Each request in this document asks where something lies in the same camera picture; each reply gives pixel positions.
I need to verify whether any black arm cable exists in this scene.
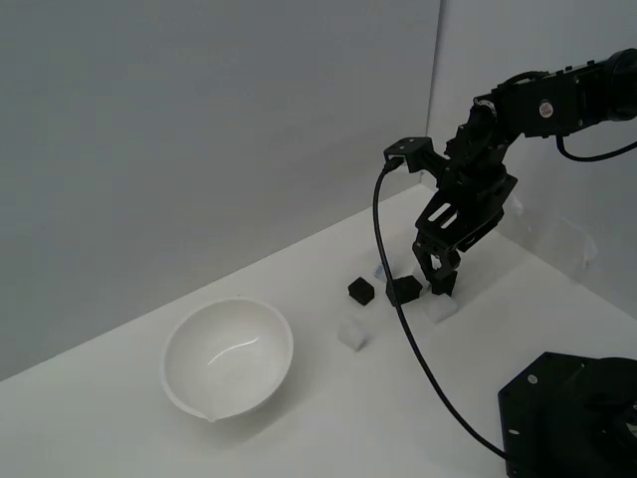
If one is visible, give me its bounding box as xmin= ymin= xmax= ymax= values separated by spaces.
xmin=554 ymin=133 xmax=637 ymax=163

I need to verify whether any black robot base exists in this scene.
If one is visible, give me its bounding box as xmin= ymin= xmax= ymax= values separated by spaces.
xmin=497 ymin=351 xmax=637 ymax=478

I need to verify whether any white foam cube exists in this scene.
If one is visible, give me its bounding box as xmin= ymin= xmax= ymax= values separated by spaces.
xmin=422 ymin=294 xmax=462 ymax=324
xmin=336 ymin=317 xmax=369 ymax=353

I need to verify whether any clear tape piece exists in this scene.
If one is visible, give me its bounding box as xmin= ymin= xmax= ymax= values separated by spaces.
xmin=505 ymin=191 xmax=529 ymax=225

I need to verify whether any black camera cable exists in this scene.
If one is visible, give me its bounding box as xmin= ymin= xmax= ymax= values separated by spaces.
xmin=371 ymin=157 xmax=509 ymax=459

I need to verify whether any white bowl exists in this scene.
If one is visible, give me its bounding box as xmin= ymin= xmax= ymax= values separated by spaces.
xmin=159 ymin=297 xmax=295 ymax=423

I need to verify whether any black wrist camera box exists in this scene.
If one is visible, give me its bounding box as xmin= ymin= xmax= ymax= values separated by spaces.
xmin=382 ymin=136 xmax=447 ymax=175

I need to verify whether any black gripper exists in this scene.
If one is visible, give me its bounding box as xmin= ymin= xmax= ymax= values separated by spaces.
xmin=410 ymin=165 xmax=520 ymax=284

